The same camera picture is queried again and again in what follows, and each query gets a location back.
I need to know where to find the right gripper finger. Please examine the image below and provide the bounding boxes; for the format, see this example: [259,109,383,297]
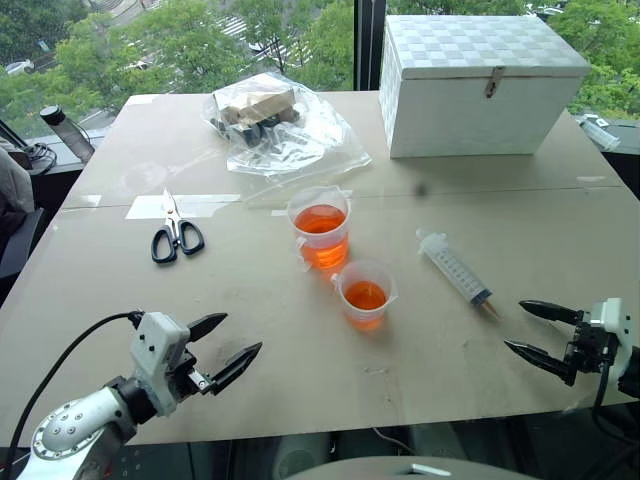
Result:
[518,299,585,325]
[503,339,577,388]

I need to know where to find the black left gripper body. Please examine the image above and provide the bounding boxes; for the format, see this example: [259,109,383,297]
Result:
[167,345,212,403]

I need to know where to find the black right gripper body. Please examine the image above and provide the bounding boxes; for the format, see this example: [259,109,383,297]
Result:
[562,309,622,376]

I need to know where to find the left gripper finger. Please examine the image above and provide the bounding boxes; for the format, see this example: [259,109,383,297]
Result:
[207,341,264,397]
[187,312,229,345]

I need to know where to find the large clear plastic syringe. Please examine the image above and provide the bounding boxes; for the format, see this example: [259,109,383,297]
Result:
[415,227,502,320]

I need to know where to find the large beaker orange liquid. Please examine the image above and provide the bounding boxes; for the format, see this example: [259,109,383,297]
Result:
[286,184,353,274]

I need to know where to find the small beaker orange liquid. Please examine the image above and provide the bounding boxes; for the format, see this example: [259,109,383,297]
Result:
[330,259,400,332]

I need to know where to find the clear syringe in wrapper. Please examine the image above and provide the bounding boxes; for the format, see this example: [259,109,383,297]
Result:
[578,114,623,151]

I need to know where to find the grey water bottle black cap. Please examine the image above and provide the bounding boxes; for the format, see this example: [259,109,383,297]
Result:
[39,104,97,163]

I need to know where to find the grey rounded robot body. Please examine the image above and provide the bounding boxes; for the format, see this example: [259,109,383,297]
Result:
[283,455,545,480]

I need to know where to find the clear plastic bag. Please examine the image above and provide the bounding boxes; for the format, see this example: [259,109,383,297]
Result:
[200,71,374,178]

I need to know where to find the white checkered storage box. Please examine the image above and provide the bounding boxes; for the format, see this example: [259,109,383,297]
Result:
[378,14,593,160]

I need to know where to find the brown cardboard box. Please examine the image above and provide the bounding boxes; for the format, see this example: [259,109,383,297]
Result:
[221,88,297,127]

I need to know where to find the person in grey clothing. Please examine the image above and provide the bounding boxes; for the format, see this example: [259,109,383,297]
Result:
[0,142,37,254]

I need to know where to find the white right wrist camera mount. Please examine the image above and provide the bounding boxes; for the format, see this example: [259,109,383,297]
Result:
[589,297,634,387]

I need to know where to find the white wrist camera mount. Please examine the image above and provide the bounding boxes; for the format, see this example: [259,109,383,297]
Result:
[589,297,634,387]
[129,311,192,417]

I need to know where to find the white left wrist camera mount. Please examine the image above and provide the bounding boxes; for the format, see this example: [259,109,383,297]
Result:
[129,311,192,417]

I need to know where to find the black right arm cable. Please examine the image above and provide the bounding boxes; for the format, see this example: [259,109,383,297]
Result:
[591,360,640,451]

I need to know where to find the black handled scissors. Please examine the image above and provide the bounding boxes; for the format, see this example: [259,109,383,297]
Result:
[150,187,207,266]

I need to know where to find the black tangled cable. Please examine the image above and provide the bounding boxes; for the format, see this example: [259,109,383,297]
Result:
[21,140,59,176]

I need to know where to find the black window frame post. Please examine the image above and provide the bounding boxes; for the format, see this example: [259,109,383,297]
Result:
[353,0,389,93]

